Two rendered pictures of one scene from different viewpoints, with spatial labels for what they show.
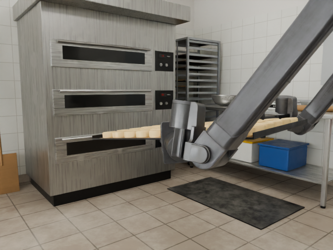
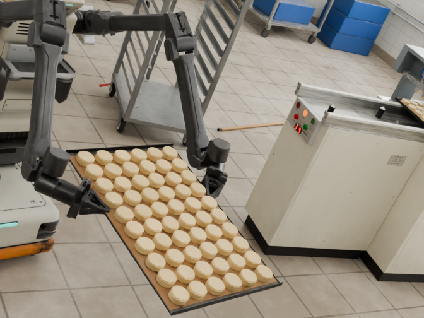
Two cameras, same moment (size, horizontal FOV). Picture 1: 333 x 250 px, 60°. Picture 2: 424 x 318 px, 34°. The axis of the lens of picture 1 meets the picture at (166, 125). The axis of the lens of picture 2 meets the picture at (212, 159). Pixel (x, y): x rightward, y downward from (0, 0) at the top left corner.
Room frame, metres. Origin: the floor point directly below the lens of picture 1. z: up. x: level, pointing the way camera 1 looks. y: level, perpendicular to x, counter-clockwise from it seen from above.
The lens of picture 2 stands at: (2.63, -0.08, 2.02)
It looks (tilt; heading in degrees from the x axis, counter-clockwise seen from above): 27 degrees down; 179
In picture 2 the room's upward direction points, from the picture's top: 23 degrees clockwise
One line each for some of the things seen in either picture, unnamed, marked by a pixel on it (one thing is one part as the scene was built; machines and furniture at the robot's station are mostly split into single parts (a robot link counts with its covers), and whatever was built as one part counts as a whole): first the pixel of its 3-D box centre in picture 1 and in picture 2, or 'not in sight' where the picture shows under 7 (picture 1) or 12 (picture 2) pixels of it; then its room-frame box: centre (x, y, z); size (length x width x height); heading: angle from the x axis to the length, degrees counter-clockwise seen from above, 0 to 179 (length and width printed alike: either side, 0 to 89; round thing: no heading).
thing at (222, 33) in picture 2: not in sight; (214, 21); (-1.64, -0.35, 0.78); 0.64 x 0.03 x 0.03; 24
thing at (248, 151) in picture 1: (249, 148); not in sight; (3.61, -1.06, 0.36); 0.46 x 0.38 x 0.26; 128
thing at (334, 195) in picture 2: not in sight; (333, 178); (-0.87, 0.63, 0.45); 0.70 x 0.34 x 0.90; 122
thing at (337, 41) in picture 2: not in sight; (343, 37); (-5.47, 0.87, 0.10); 0.60 x 0.40 x 0.20; 126
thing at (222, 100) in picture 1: (225, 100); not in sight; (3.91, -0.80, 0.95); 0.39 x 0.39 x 0.14
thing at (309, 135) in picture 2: not in sight; (305, 120); (-0.67, 0.32, 0.77); 0.24 x 0.04 x 0.14; 32
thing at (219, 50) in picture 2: not in sight; (209, 34); (-1.64, -0.35, 0.69); 0.64 x 0.03 x 0.03; 24
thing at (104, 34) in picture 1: (104, 97); not in sight; (3.32, 0.71, 1.01); 1.56 x 1.20 x 2.01; 128
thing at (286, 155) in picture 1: (283, 154); not in sight; (3.26, -1.34, 0.36); 0.46 x 0.38 x 0.26; 130
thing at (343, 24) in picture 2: not in sight; (351, 21); (-5.47, 0.87, 0.30); 0.60 x 0.40 x 0.20; 128
